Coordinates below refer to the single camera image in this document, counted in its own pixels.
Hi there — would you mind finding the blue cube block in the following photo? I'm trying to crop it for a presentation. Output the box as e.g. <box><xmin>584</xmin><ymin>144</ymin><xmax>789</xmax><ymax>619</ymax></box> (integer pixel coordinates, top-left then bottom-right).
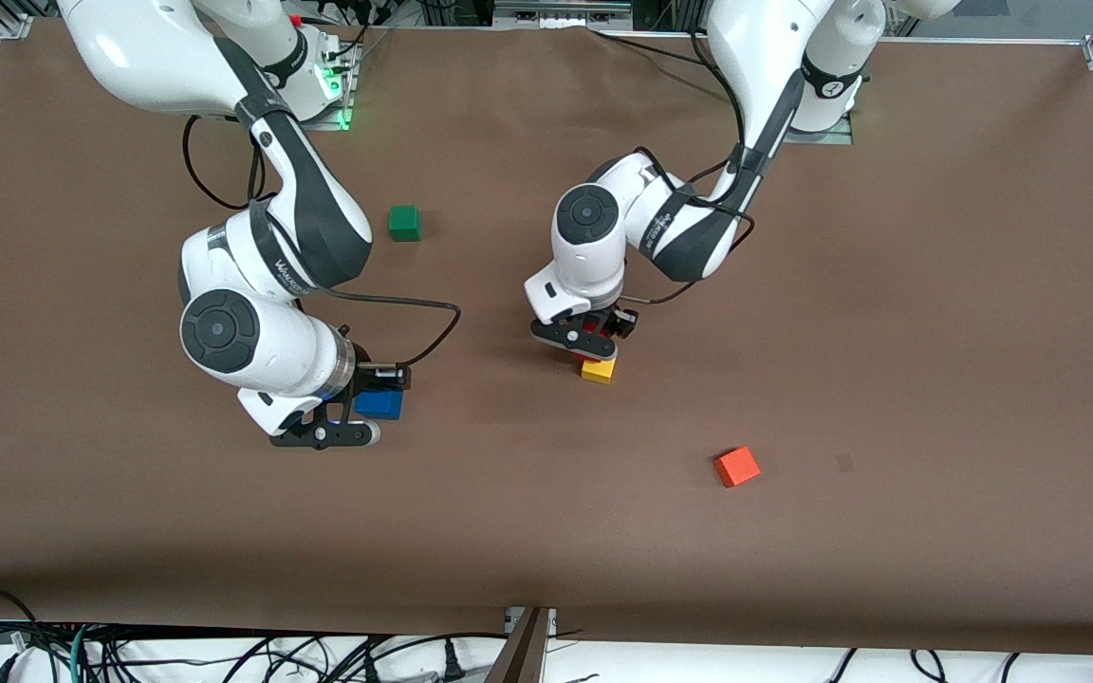
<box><xmin>354</xmin><ymin>387</ymin><xmax>406</xmax><ymax>422</ymax></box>

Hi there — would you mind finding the orange cube block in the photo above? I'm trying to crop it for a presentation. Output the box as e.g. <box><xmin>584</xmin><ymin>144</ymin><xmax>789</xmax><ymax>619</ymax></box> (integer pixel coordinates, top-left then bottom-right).
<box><xmin>713</xmin><ymin>445</ymin><xmax>763</xmax><ymax>489</ymax></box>

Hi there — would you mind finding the brown table cover sheet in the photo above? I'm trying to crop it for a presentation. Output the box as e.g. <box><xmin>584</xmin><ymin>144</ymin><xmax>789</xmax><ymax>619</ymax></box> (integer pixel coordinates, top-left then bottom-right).
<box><xmin>0</xmin><ymin>19</ymin><xmax>1093</xmax><ymax>657</ymax></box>

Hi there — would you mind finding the grey power strip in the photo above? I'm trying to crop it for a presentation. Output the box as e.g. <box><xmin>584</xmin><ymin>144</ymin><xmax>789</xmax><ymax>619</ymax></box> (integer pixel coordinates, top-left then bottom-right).
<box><xmin>494</xmin><ymin>0</ymin><xmax>634</xmax><ymax>29</ymax></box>

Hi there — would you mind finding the brown support beam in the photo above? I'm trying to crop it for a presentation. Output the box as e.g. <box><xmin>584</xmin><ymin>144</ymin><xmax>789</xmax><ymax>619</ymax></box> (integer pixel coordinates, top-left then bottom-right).
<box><xmin>483</xmin><ymin>607</ymin><xmax>552</xmax><ymax>683</ymax></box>

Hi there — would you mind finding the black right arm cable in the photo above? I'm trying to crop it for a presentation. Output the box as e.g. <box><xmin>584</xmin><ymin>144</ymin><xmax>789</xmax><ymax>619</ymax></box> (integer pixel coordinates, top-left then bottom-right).
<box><xmin>183</xmin><ymin>114</ymin><xmax>463</xmax><ymax>371</ymax></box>

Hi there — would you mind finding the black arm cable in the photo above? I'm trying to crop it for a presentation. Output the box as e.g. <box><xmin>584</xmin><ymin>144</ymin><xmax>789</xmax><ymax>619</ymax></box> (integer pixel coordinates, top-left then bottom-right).
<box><xmin>635</xmin><ymin>27</ymin><xmax>758</xmax><ymax>306</ymax></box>
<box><xmin>183</xmin><ymin>114</ymin><xmax>463</xmax><ymax>371</ymax></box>

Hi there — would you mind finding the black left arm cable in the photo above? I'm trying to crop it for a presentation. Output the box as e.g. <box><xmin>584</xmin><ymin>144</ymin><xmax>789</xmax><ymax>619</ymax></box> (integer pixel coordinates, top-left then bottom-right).
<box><xmin>635</xmin><ymin>27</ymin><xmax>758</xmax><ymax>306</ymax></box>

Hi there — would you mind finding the metal table edge bracket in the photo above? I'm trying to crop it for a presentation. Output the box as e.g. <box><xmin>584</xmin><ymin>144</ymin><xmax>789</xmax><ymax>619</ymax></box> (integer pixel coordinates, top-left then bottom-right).
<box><xmin>505</xmin><ymin>606</ymin><xmax>559</xmax><ymax>637</ymax></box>

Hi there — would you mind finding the black base supply cable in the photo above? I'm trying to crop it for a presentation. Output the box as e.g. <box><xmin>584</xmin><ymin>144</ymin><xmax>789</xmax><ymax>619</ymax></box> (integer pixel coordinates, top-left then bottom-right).
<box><xmin>589</xmin><ymin>27</ymin><xmax>716</xmax><ymax>69</ymax></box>

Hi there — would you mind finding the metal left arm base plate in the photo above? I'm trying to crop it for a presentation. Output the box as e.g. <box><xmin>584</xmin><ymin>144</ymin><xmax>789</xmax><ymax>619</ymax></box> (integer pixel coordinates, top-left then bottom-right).
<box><xmin>784</xmin><ymin>112</ymin><xmax>856</xmax><ymax>146</ymax></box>

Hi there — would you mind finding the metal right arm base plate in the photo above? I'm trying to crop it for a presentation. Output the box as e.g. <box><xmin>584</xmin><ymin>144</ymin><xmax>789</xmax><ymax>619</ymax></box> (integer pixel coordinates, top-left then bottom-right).
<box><xmin>305</xmin><ymin>43</ymin><xmax>360</xmax><ymax>132</ymax></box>

